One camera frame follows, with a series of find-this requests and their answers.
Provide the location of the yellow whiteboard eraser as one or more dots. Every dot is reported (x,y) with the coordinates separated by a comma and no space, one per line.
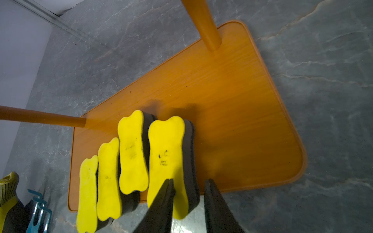
(172,157)
(111,202)
(134,150)
(87,220)

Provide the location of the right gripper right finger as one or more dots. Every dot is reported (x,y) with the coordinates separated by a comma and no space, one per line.
(218,217)

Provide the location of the orange two-tier wooden shelf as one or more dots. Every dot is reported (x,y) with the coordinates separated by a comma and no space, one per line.
(245,138)

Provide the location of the yellow black gardening glove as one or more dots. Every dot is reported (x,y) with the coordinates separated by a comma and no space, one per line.
(14,217)

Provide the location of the blue yellow garden fork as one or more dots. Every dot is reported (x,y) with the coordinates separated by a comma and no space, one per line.
(41,218)

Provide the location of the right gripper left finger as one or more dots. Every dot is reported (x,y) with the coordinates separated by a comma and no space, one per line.
(158,218)

